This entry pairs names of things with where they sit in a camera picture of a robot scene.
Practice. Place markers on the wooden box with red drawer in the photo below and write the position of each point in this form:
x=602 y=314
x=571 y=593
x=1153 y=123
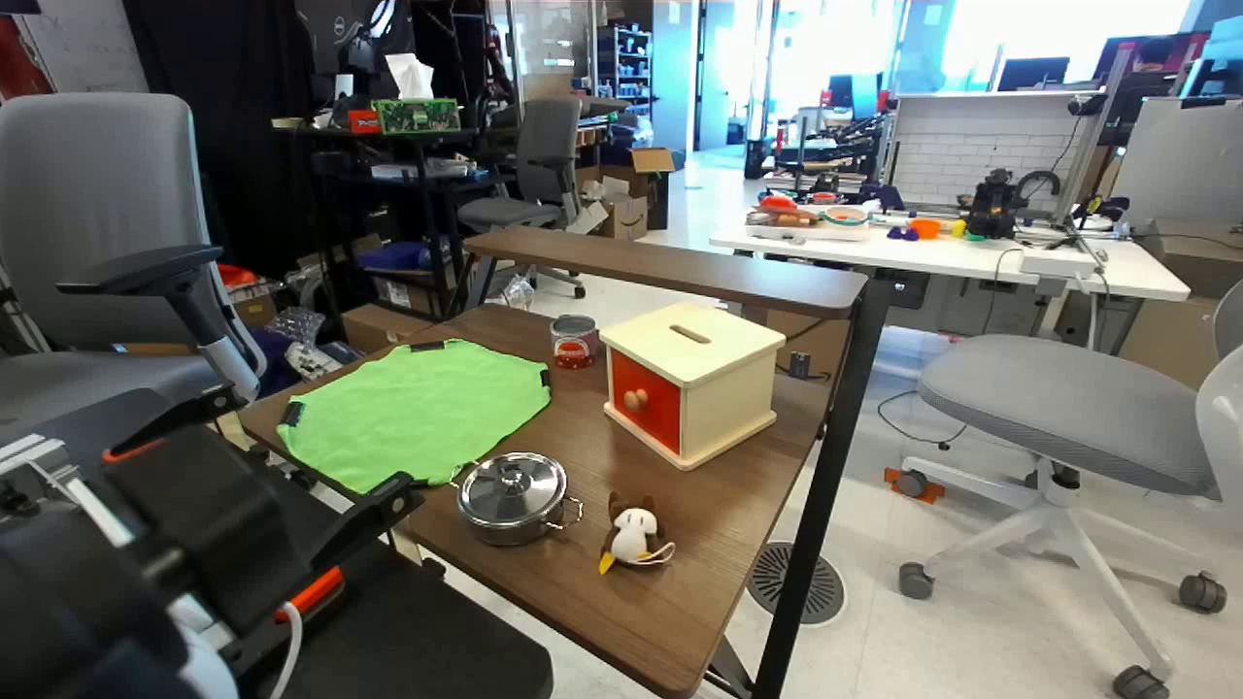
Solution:
x=690 y=383

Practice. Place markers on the small red cup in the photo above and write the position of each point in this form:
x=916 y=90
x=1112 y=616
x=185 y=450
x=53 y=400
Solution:
x=571 y=339

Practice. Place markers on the white plush bird toy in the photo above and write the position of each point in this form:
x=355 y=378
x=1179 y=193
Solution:
x=635 y=542

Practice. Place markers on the small steel pot with lid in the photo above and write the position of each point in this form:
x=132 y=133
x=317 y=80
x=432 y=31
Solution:
x=516 y=498

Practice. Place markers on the brown wooden table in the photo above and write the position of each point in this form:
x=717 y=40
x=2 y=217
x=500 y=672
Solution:
x=665 y=628

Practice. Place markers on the green cloth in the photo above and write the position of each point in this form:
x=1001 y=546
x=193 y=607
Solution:
x=418 y=413

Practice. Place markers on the grey background office chair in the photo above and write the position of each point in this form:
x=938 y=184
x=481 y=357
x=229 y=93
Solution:
x=541 y=173

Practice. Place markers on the black shelving cart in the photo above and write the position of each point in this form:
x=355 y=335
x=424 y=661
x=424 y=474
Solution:
x=409 y=155

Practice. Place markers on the white desk in background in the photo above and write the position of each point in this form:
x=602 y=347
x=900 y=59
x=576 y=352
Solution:
x=1032 y=256

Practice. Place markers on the grey office chair right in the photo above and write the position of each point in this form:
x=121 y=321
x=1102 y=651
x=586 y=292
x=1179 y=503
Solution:
x=1080 y=409

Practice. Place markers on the grey office chair left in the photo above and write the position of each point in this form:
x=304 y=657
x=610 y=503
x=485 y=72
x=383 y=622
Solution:
x=107 y=250

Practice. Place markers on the black equipment foreground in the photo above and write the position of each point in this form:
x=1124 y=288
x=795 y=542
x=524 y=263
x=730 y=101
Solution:
x=187 y=571

